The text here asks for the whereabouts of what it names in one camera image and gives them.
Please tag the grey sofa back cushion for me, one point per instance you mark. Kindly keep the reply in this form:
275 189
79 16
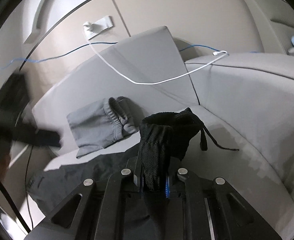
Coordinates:
147 68

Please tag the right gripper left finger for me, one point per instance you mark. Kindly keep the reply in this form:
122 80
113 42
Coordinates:
93 210

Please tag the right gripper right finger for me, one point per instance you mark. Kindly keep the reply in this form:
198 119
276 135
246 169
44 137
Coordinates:
200 208

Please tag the black pants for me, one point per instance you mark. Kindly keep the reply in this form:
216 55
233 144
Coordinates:
142 193

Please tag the folded grey sweatpants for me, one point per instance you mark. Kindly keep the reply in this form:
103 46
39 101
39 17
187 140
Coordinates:
101 124

